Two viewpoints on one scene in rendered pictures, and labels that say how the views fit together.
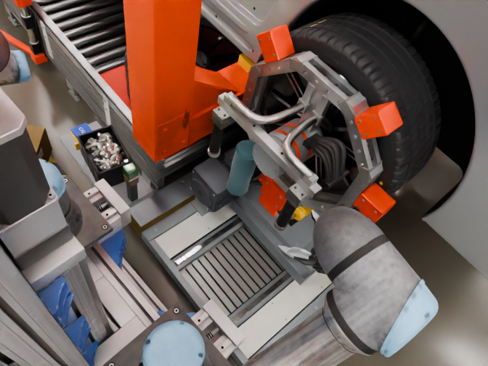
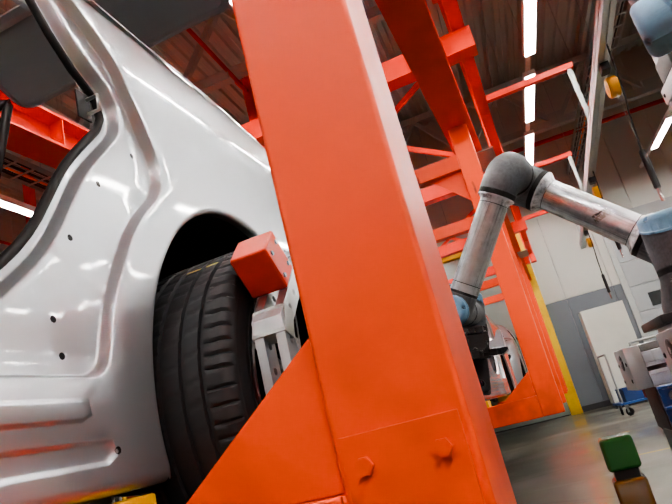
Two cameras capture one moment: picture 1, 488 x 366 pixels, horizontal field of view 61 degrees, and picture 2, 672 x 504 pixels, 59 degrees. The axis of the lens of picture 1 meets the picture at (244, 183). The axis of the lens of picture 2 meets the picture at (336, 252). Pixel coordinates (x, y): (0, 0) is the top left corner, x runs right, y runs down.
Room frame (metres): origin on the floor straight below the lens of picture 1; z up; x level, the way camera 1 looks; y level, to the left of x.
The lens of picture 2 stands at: (1.27, 1.10, 0.74)
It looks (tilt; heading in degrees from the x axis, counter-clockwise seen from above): 17 degrees up; 253
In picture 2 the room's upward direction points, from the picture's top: 14 degrees counter-clockwise
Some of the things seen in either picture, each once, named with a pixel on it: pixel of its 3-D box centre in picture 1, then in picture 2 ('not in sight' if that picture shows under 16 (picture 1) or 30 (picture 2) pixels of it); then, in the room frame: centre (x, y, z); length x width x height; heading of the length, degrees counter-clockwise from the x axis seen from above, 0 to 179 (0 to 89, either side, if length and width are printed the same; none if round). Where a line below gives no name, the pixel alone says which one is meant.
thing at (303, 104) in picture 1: (269, 94); not in sight; (0.92, 0.01, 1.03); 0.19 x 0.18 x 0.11; 146
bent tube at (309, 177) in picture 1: (316, 139); not in sight; (0.81, -0.16, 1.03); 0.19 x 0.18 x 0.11; 146
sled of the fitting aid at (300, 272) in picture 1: (292, 221); not in sight; (1.07, -0.28, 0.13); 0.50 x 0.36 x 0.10; 56
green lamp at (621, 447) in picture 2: (130, 171); (619, 452); (0.76, 0.39, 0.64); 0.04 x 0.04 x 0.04; 56
